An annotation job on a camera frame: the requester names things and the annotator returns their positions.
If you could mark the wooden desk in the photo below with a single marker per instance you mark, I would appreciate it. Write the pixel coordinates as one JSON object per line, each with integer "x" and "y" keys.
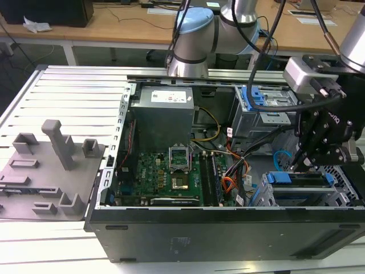
{"x": 114, "y": 28}

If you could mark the hard disk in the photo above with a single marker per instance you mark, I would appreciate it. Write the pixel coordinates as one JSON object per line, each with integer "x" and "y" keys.
{"x": 280, "y": 178}

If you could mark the grey power supply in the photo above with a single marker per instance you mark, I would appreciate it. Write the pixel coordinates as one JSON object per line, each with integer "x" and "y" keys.
{"x": 162, "y": 120}

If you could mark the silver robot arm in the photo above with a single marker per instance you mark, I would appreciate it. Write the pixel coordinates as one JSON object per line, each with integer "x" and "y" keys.
{"x": 194, "y": 34}

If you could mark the green motherboard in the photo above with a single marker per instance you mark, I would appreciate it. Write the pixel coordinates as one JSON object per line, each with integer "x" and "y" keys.
{"x": 154, "y": 174}

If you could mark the black RAM stick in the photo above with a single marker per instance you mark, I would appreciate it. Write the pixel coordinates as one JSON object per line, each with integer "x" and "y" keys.
{"x": 215, "y": 178}

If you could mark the metal disk bay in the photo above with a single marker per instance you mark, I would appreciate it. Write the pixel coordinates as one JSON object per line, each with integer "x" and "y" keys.
{"x": 302, "y": 197}

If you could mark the black box on desk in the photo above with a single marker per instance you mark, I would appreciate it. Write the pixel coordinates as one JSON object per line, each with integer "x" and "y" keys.
{"x": 48, "y": 11}

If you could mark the crumpled white paper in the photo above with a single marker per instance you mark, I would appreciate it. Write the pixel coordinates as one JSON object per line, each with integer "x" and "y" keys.
{"x": 37, "y": 25}

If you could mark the metal drive cage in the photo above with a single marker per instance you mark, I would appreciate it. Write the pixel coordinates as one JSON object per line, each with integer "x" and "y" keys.
{"x": 251, "y": 125}

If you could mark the grey parts rack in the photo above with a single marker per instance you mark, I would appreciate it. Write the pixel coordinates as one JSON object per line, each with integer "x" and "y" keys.
{"x": 42, "y": 171}

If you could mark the black graphics card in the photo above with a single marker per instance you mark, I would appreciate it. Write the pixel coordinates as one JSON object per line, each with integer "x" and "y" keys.
{"x": 174, "y": 201}

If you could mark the black PC case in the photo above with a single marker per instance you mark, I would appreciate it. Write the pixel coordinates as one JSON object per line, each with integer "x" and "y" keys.
{"x": 199, "y": 237}

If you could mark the CPU socket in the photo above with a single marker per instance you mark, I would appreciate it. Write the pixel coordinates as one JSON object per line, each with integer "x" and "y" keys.
{"x": 180, "y": 182}

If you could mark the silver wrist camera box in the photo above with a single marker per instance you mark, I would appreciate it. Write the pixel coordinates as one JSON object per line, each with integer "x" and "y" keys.
{"x": 299, "y": 74}

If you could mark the blue plastic drive bracket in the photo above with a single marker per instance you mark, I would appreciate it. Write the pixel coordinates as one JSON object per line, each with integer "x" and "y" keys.
{"x": 248, "y": 100}

